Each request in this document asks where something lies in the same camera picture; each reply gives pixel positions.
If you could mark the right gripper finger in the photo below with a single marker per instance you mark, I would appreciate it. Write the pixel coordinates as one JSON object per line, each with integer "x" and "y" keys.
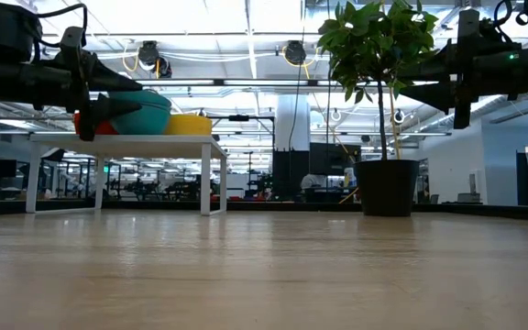
{"x": 436, "y": 69}
{"x": 436, "y": 98}

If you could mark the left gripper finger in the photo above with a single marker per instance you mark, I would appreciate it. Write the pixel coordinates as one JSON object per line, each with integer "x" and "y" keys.
{"x": 113, "y": 80}
{"x": 113, "y": 107}

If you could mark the red plastic mini bowl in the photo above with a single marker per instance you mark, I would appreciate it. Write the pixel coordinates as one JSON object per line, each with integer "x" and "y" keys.
{"x": 106, "y": 129}

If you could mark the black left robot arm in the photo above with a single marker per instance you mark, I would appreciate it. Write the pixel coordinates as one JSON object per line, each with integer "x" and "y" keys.
{"x": 16, "y": 82}

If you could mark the white perforated metal shelf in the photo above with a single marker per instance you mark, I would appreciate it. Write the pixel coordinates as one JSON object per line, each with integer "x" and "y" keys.
{"x": 122, "y": 144}

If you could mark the green plant in black pot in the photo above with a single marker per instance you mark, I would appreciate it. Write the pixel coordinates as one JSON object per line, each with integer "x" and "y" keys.
{"x": 385, "y": 188}

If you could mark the long ceiling light bar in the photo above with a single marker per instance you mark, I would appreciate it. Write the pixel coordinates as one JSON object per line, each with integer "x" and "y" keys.
{"x": 264, "y": 82}

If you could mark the black partition panel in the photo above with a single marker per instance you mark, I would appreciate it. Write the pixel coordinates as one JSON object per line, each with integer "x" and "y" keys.
{"x": 291, "y": 174}

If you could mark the black aluminium frame rail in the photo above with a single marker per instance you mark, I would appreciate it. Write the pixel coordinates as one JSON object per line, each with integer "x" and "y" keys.
{"x": 268, "y": 206}

